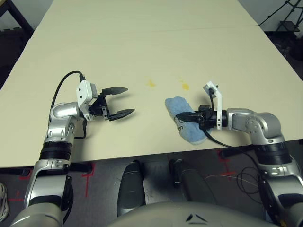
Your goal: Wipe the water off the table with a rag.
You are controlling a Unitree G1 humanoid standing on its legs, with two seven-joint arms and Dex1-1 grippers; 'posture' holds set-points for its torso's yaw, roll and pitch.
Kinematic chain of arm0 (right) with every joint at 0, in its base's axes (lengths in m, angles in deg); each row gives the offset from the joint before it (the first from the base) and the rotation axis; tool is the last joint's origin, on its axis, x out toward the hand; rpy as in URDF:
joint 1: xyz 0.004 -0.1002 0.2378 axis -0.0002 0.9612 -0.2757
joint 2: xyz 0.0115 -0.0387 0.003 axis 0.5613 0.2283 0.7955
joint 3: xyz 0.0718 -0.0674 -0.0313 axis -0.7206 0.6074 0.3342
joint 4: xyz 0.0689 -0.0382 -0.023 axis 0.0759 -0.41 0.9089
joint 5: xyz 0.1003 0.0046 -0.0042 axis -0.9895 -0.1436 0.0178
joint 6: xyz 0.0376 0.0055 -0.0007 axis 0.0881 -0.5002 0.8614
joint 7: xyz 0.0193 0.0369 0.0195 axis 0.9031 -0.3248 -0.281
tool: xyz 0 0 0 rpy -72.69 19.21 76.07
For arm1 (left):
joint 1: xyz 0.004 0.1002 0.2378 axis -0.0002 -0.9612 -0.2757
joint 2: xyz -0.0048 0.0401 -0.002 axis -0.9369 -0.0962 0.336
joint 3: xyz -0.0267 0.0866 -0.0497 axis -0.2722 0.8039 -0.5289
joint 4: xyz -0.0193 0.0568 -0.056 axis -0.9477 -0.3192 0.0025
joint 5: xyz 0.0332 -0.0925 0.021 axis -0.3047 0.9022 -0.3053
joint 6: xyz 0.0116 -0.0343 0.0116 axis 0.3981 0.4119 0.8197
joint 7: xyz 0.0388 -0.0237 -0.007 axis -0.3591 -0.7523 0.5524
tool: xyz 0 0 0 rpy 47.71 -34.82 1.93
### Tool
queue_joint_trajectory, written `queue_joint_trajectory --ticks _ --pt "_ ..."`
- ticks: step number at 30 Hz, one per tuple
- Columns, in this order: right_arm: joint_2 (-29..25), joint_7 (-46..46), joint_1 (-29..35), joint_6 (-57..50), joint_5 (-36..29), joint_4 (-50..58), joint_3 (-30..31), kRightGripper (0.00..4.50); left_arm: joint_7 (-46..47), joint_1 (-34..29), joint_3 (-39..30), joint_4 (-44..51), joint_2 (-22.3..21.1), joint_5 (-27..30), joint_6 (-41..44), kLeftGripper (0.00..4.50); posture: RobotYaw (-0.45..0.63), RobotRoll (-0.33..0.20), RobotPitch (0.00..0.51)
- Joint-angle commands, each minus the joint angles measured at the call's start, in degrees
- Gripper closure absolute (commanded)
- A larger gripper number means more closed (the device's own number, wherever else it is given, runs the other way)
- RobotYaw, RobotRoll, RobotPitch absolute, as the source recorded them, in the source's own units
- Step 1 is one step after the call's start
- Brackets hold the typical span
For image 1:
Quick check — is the grey robot torso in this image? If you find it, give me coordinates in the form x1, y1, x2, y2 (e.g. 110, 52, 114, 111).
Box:
104, 201, 264, 227

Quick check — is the dark grey robot leg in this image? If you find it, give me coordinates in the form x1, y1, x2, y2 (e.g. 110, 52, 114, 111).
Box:
117, 160, 146, 217
168, 158, 219, 207

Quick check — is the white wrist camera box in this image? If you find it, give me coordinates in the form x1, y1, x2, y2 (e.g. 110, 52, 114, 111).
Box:
76, 80, 98, 122
202, 81, 223, 130

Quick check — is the black tripod stand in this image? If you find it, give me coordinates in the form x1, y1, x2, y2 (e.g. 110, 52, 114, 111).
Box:
258, 0, 303, 33

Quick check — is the thin white floor cable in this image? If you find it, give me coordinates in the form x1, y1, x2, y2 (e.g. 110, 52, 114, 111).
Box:
204, 172, 236, 181

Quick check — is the thin black floor cable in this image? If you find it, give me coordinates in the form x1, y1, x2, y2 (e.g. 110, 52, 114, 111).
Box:
236, 166, 264, 196

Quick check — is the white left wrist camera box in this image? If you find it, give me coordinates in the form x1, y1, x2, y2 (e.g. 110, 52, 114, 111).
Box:
76, 80, 98, 122

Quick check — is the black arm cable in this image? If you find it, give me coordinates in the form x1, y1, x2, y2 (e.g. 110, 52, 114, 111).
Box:
52, 70, 88, 140
203, 88, 268, 190

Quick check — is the dark grey robot right leg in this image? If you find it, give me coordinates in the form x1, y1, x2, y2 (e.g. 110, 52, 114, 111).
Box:
168, 158, 219, 207

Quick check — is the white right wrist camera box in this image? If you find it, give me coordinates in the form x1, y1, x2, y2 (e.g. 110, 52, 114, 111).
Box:
202, 81, 223, 130

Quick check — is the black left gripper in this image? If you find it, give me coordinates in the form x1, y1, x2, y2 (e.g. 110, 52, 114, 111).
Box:
89, 87, 136, 122

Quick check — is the blue fluffy rag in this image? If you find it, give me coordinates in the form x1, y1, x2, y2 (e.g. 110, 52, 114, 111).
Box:
164, 95, 207, 146

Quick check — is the white bystander sneaker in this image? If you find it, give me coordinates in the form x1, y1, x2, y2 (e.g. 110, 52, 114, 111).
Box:
0, 181, 10, 219

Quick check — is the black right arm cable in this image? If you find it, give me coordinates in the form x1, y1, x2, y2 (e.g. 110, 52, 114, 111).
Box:
203, 88, 268, 190

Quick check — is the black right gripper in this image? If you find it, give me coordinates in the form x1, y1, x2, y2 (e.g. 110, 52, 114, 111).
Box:
176, 104, 218, 131

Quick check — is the dark grey robot left leg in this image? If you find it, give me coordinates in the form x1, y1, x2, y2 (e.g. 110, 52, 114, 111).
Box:
117, 160, 146, 217

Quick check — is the black metal frame bar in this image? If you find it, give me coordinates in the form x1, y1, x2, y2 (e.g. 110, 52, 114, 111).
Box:
0, 0, 34, 36

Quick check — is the black table base bar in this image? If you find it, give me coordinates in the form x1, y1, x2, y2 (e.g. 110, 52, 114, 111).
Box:
221, 148, 256, 158
68, 162, 93, 173

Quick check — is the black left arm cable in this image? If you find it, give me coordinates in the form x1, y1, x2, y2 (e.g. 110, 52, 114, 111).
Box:
52, 70, 88, 140

